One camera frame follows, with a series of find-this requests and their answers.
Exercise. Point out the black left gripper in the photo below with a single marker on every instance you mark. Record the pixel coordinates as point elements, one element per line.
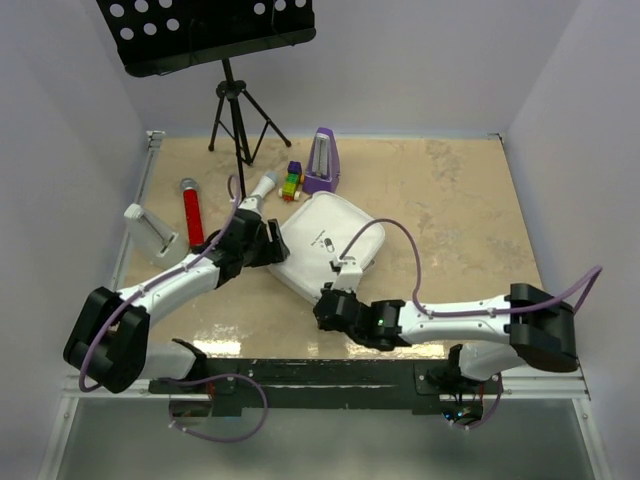
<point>274,250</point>

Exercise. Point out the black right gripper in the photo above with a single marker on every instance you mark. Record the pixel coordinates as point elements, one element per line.
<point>349,294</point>

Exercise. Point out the grey medicine case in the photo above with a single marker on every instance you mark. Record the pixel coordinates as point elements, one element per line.
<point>326,225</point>

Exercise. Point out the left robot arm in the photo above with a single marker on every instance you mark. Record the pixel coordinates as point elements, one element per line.
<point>108,344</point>

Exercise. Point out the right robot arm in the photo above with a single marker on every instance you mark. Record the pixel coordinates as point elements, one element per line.
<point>526,326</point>

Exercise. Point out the white toy microphone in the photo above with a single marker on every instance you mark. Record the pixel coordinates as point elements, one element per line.
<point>266,184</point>

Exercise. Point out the colourful toy block train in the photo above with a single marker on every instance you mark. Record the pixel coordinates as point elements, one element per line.
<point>294,179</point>

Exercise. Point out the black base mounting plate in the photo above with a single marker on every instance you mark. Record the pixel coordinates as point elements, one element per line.
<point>422,387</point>

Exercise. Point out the red toy microphone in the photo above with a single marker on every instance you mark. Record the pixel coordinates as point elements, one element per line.
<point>189,188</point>

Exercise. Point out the purple metronome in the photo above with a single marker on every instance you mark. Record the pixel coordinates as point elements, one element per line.
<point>322,173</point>

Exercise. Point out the black music stand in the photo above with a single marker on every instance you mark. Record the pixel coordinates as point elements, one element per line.
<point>158,38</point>

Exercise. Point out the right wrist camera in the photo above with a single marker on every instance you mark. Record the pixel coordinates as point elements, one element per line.
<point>348,273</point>

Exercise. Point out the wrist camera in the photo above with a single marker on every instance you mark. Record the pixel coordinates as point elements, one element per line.
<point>254,204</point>
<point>348,273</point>

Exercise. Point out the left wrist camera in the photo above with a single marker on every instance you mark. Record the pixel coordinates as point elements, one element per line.
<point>254,204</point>

